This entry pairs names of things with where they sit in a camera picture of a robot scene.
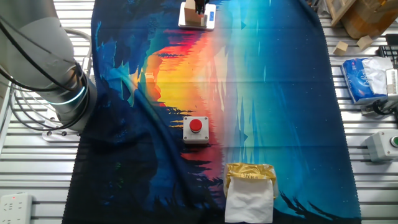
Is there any light wooden frame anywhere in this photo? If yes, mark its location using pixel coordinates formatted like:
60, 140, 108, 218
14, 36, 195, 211
325, 0, 357, 27

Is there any small wooden cube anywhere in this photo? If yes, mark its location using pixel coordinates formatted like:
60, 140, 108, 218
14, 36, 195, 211
333, 40, 349, 57
356, 35, 374, 50

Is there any yellow tissue pack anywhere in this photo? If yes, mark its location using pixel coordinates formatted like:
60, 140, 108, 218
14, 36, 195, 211
223, 162, 279, 224

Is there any white digital kitchen scale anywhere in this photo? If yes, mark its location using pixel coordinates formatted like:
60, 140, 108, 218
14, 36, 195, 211
178, 1, 217, 31

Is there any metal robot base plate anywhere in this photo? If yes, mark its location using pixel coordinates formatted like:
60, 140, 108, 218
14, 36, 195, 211
42, 108, 82, 143

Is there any colourful landscape print cloth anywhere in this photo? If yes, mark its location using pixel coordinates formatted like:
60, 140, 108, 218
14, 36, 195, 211
62, 0, 362, 224

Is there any white power strip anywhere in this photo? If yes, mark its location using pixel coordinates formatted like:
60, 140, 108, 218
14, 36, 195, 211
0, 192, 34, 224

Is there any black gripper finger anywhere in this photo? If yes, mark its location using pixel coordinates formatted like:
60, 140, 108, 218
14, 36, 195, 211
194, 0, 210, 16

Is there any black cable clamp bracket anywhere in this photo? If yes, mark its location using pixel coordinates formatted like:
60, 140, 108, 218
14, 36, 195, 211
360, 96, 398, 118

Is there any blue tissue pack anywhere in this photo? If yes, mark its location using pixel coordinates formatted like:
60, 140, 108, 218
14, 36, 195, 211
340, 56, 395, 105

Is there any green push button box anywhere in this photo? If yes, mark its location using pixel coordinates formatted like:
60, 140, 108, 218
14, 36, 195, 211
364, 129, 398, 162

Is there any red push button box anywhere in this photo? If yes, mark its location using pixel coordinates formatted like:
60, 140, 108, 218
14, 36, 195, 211
182, 116, 210, 145

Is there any tall wooden block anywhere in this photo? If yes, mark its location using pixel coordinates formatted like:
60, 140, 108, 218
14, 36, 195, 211
183, 0, 203, 27

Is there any white ribbed plastic part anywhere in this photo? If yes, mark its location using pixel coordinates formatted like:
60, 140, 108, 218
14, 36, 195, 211
385, 68, 398, 96

